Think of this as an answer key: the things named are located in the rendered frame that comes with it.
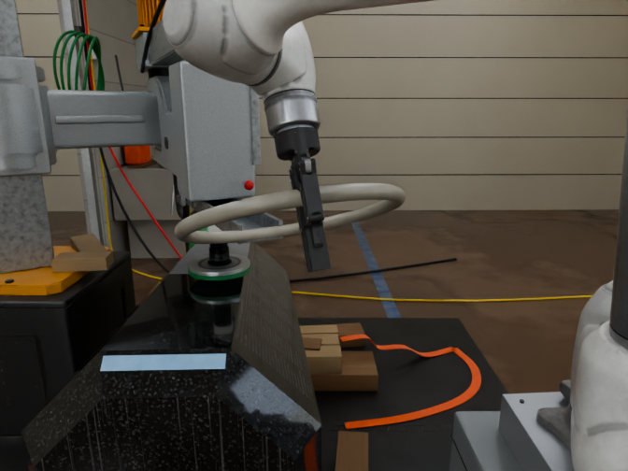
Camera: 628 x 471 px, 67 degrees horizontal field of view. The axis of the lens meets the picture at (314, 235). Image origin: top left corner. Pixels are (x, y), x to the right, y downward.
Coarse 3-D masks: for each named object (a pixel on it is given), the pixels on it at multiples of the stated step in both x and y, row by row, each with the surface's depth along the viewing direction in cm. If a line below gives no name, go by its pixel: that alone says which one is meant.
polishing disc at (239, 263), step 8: (208, 256) 173; (232, 256) 173; (240, 256) 173; (192, 264) 164; (200, 264) 164; (232, 264) 164; (240, 264) 164; (248, 264) 164; (200, 272) 157; (208, 272) 157; (216, 272) 157; (224, 272) 157; (232, 272) 158
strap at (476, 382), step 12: (348, 336) 248; (360, 336) 249; (384, 348) 257; (396, 348) 257; (408, 348) 261; (456, 348) 277; (468, 360) 264; (468, 396) 231; (432, 408) 222; (444, 408) 222; (372, 420) 214; (384, 420) 214; (396, 420) 214; (408, 420) 214
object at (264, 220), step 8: (232, 200) 161; (200, 208) 156; (256, 216) 139; (264, 216) 132; (272, 216) 128; (216, 224) 139; (224, 224) 130; (232, 224) 123; (240, 224) 118; (248, 224) 138; (256, 224) 138; (264, 224) 133; (272, 224) 127; (280, 224) 123; (256, 240) 121
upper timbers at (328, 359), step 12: (312, 336) 251; (324, 336) 251; (336, 336) 251; (324, 348) 239; (336, 348) 239; (312, 360) 231; (324, 360) 232; (336, 360) 232; (312, 372) 233; (324, 372) 233; (336, 372) 233
